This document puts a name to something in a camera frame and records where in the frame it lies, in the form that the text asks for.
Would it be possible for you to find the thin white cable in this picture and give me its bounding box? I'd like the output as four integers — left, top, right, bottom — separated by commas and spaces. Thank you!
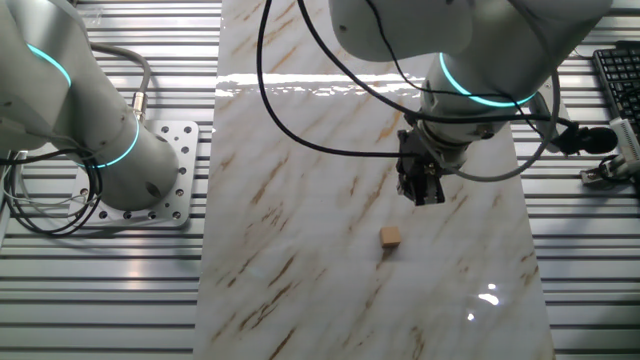
3, 149, 76, 209

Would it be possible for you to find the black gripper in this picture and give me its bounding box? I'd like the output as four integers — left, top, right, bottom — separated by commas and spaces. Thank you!
396, 127, 446, 207

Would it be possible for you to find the black keyboard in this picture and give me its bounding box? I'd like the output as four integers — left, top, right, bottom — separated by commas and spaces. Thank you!
592, 40, 640, 136

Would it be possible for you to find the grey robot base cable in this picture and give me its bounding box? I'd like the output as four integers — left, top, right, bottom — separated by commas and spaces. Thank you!
89, 42, 153, 124

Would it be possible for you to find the thin black cable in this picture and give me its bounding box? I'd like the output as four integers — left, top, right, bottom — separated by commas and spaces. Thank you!
364, 0, 539, 131

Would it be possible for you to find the metal camera bracket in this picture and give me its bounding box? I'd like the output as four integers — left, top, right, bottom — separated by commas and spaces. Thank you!
579, 154, 640, 189

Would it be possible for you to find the marble pattern sheet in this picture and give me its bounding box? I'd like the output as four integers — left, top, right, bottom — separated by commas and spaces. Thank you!
192, 0, 556, 360

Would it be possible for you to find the thick black gripper cable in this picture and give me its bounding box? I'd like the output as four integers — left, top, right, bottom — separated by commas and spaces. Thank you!
255, 0, 419, 160

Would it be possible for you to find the black base cable bundle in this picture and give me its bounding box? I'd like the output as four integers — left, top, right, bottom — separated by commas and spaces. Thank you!
0, 147, 105, 237

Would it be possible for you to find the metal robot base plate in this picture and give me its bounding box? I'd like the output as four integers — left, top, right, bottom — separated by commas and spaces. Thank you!
67, 119, 200, 229

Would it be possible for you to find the small wooden block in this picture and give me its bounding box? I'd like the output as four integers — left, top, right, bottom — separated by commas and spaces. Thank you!
379, 225, 402, 249

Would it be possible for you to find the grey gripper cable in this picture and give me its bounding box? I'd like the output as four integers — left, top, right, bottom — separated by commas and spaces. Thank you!
412, 67, 561, 184

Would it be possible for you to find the silver side camera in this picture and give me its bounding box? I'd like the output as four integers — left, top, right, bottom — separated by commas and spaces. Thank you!
608, 117, 640, 174

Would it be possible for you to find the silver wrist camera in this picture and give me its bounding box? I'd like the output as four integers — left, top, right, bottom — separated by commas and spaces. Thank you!
528, 89, 571, 154

